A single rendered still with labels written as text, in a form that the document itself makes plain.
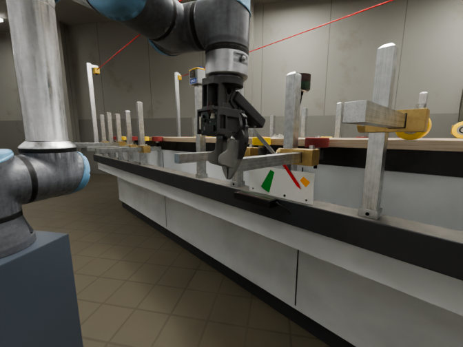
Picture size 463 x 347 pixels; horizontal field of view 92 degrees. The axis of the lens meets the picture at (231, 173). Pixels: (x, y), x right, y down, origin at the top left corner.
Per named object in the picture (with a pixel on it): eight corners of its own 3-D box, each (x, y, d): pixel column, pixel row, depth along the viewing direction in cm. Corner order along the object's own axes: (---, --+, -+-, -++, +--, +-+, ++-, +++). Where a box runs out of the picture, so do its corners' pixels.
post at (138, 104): (142, 168, 165) (137, 100, 157) (140, 167, 167) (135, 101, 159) (146, 167, 167) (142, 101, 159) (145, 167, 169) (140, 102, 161)
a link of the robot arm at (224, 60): (228, 67, 52) (260, 56, 45) (227, 89, 53) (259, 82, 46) (196, 56, 46) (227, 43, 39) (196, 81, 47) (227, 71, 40)
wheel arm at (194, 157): (179, 166, 68) (179, 152, 67) (173, 165, 71) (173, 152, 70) (266, 157, 98) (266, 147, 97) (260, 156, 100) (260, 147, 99)
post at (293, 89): (289, 218, 76) (295, 69, 68) (280, 215, 79) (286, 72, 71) (294, 216, 78) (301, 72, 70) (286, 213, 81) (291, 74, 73)
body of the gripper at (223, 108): (196, 137, 48) (196, 78, 46) (225, 138, 54) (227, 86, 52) (218, 138, 42) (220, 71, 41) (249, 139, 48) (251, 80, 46)
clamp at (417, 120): (424, 131, 47) (427, 107, 47) (355, 132, 57) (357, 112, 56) (427, 132, 52) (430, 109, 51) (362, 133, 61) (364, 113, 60)
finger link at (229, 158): (212, 181, 47) (213, 137, 46) (232, 178, 52) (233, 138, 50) (222, 183, 45) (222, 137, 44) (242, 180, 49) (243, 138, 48)
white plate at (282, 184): (311, 205, 68) (313, 173, 67) (249, 190, 87) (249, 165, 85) (312, 204, 69) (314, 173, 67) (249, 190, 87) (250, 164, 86)
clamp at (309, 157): (311, 166, 67) (312, 149, 66) (274, 162, 77) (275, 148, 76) (320, 164, 71) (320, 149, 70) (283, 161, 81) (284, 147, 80)
